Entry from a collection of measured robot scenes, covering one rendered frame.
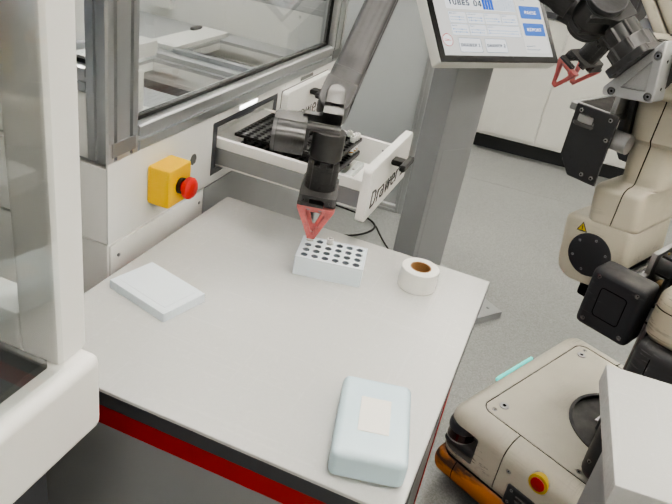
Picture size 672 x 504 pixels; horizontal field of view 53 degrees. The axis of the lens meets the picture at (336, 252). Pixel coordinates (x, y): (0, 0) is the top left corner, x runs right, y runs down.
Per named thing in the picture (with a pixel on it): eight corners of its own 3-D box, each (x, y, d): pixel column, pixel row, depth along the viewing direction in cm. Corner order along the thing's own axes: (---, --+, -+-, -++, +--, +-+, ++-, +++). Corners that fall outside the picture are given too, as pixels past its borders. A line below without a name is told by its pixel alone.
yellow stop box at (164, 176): (193, 197, 124) (195, 161, 120) (170, 211, 118) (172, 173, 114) (169, 189, 125) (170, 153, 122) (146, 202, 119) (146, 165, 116)
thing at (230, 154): (395, 170, 153) (401, 145, 150) (357, 210, 131) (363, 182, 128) (240, 125, 163) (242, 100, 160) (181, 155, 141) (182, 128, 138)
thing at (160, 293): (204, 301, 109) (205, 293, 109) (163, 322, 103) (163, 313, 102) (152, 269, 115) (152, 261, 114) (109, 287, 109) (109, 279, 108)
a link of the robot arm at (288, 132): (348, 85, 114) (342, 108, 123) (281, 72, 114) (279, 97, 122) (338, 149, 111) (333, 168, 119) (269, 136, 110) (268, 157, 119)
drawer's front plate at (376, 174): (403, 176, 154) (414, 131, 149) (362, 223, 130) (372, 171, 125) (396, 174, 155) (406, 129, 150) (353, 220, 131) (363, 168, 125)
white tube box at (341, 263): (364, 265, 128) (368, 248, 126) (359, 288, 121) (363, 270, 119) (301, 252, 129) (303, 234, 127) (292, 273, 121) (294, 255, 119)
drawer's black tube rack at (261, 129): (357, 165, 151) (362, 138, 148) (328, 191, 136) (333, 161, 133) (269, 139, 157) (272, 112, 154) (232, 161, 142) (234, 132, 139)
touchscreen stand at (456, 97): (499, 318, 262) (588, 56, 213) (409, 341, 239) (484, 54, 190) (422, 254, 298) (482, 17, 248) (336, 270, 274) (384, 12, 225)
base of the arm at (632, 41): (647, 49, 120) (674, 47, 128) (624, 12, 122) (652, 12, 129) (606, 79, 127) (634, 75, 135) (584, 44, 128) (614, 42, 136)
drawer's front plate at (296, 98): (327, 110, 189) (333, 71, 184) (283, 137, 165) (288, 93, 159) (321, 108, 189) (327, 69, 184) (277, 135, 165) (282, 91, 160)
